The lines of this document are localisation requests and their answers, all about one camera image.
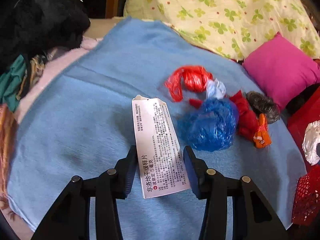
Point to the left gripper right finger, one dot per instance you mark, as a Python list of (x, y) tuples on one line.
[(253, 215)]

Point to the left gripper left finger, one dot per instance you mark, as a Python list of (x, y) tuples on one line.
[(68, 217)]

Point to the white medicine box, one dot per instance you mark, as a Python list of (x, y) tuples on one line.
[(161, 166)]

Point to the black clothes pile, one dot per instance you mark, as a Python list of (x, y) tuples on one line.
[(30, 27)]

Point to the black plastic bag ball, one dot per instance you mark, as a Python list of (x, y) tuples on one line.
[(260, 103)]

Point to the pink pillow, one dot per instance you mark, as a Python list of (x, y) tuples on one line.
[(281, 70)]

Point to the red plastic mesh basket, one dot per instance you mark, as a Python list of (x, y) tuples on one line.
[(306, 202)]

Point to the striped orange garment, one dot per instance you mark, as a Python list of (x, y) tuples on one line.
[(7, 140)]

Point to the orange packet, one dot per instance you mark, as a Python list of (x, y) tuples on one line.
[(261, 137)]

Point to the red fabric bundle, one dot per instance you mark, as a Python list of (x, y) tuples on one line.
[(248, 123)]

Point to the clover print quilt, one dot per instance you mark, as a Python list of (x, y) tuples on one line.
[(232, 28)]

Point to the red plastic bag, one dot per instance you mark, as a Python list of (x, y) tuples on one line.
[(191, 77)]

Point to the teal garment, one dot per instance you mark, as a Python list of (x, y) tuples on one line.
[(11, 81)]

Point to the white plastic bag knot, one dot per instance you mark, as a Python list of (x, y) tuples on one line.
[(215, 89)]

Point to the blue plastic bag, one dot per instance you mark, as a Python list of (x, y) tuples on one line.
[(210, 128)]

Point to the red Nilrich paper bag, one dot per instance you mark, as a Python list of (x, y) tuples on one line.
[(303, 109)]

